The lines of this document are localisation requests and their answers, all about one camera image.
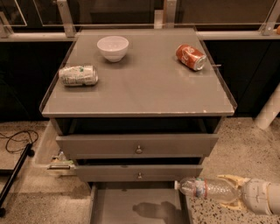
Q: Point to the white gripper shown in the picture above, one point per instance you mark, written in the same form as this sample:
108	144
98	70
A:
254	193

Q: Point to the clear plastic water bottle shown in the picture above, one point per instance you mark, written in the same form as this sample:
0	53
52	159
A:
214	189

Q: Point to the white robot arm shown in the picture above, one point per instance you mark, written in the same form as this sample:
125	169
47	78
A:
274	197

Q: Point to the grey bottom drawer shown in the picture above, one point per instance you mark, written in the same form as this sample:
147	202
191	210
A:
138	203

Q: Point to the grey drawer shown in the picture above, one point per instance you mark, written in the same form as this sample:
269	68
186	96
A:
137	145
127	173
138	203

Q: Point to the grey middle drawer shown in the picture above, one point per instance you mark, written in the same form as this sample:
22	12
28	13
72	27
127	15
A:
127	173

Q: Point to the grey top drawer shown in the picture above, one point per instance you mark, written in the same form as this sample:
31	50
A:
137	145

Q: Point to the red cola can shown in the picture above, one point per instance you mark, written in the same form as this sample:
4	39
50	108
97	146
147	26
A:
191	57

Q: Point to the white ceramic bowl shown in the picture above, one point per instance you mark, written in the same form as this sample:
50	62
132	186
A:
113	48

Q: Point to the white green soda can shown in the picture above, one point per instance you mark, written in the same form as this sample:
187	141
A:
72	76

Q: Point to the black stand leg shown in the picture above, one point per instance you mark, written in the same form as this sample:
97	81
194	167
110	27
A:
11	175

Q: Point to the white cylindrical post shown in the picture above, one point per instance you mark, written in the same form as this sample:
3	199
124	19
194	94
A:
269	111

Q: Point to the metal window rail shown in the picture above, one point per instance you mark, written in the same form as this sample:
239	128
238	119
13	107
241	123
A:
70	16

